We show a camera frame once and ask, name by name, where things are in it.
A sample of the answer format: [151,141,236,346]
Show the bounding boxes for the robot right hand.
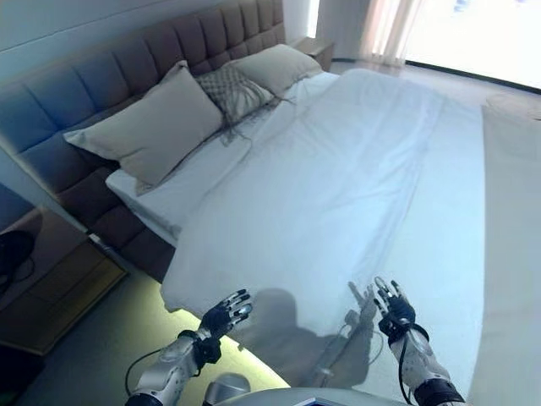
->
[372,277,418,335]

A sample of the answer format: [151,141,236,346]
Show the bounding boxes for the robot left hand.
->
[201,288,254,339]

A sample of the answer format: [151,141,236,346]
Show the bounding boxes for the white duvet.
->
[161,67,488,392]

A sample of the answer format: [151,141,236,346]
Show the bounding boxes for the beige bed runner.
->
[480,95,541,406]

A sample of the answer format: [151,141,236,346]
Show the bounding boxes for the robot left leg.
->
[205,372,254,406]

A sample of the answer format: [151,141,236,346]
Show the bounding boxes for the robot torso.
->
[249,387,409,406]

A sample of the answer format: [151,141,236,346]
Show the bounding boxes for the white mattress sheet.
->
[104,71,339,249]

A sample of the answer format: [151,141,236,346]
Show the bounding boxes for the wooden nightstand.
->
[0,206,128,357]
[291,36,336,72]

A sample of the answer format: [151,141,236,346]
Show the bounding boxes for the beige pillow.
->
[230,43,323,95]
[63,60,225,187]

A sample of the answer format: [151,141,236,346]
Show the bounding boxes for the white dome table lamp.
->
[0,230,37,276]

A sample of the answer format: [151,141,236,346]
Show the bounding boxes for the fringed macrame cushion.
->
[194,65,297,147]

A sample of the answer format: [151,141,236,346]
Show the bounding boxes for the sheer pink curtain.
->
[365,0,426,68]

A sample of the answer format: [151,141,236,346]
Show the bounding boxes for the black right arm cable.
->
[396,327,415,403]

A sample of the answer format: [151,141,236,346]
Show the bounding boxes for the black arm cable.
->
[124,354,150,395]
[396,327,415,403]

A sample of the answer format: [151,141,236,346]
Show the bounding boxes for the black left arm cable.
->
[124,354,150,395]

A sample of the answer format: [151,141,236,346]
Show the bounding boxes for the black lamp cable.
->
[0,253,39,299]

